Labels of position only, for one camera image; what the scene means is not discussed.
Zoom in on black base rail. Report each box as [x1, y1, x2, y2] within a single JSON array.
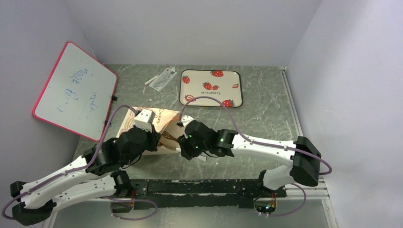
[[127, 179, 287, 210]]

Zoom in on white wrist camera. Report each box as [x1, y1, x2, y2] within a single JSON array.
[[177, 115, 194, 127], [134, 109, 155, 132]]

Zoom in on metal kitchen tongs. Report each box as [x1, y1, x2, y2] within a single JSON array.
[[162, 130, 209, 163]]

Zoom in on strawberry print tray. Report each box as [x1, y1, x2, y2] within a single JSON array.
[[179, 69, 243, 108]]

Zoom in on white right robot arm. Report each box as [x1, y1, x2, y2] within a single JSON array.
[[178, 120, 321, 197]]

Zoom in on white marker pen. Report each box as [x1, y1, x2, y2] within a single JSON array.
[[144, 75, 158, 86]]

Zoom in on beige paper bag orange handles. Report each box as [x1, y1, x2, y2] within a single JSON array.
[[116, 107, 183, 156]]

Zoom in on pink framed whiteboard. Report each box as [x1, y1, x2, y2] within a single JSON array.
[[32, 41, 117, 141]]

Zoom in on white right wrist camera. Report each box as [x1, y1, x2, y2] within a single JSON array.
[[177, 115, 194, 127]]

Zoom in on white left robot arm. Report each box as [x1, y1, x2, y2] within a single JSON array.
[[10, 126, 162, 226]]

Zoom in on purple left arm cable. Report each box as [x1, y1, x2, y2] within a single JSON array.
[[1, 104, 158, 221]]

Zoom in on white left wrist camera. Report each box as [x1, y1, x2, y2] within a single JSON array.
[[134, 109, 155, 132]]

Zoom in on small plastic packet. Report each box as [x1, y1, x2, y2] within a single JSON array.
[[149, 67, 177, 92]]

